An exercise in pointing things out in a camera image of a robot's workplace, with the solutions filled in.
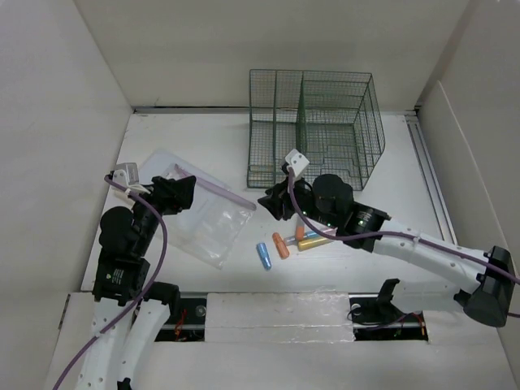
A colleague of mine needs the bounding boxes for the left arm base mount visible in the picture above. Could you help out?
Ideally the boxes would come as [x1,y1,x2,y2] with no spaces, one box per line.
[145,282,207,342]

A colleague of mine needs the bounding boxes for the orange capped clear marker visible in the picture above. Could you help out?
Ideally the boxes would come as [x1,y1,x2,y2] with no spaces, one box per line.
[295,218,306,241]

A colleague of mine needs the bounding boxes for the aluminium rail right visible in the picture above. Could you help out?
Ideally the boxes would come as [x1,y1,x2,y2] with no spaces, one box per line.
[405,114,458,245]

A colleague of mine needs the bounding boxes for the blue marker pen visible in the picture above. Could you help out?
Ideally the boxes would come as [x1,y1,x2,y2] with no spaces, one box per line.
[256,242,272,271]

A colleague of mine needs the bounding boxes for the orange marker pen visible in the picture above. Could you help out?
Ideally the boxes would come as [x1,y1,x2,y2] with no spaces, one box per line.
[272,232,290,259]

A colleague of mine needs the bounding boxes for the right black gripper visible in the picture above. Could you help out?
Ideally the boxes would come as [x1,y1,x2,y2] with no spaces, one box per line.
[258,171,339,229]

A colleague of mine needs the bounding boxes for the pink marker pen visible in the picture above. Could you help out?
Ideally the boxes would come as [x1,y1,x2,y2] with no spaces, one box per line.
[321,227,336,236]

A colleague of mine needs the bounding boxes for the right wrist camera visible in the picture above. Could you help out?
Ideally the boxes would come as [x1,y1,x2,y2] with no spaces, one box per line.
[282,149,310,180]

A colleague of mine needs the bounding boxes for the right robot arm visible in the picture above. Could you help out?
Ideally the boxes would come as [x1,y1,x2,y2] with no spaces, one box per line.
[258,174,519,328]

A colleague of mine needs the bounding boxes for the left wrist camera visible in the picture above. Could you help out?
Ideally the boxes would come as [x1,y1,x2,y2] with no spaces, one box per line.
[112,162,139,187]

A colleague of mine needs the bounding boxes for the light blue capped marker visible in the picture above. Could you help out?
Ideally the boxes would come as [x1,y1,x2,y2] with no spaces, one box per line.
[284,231,320,246]

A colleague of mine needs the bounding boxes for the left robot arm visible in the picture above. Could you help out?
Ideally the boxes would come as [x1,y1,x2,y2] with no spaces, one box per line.
[76,175,197,389]

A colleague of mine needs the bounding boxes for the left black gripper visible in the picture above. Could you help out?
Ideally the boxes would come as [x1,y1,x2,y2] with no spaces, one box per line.
[128,174,195,254]

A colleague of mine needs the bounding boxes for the yellow marker pen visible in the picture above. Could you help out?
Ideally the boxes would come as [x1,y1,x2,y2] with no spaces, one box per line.
[297,237,331,251]

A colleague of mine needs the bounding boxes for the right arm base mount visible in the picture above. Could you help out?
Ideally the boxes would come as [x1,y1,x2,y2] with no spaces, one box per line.
[346,279,428,341]

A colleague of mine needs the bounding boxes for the clear zip pouch purple zipper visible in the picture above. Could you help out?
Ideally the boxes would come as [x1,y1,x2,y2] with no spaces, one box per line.
[139,149,257,268]

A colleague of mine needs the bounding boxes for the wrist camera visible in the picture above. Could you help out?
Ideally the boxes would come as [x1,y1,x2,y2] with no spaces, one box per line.
[282,149,310,180]
[112,162,139,187]

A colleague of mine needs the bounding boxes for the green wire mesh organizer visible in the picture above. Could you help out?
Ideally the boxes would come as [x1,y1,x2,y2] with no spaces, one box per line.
[246,69,385,191]

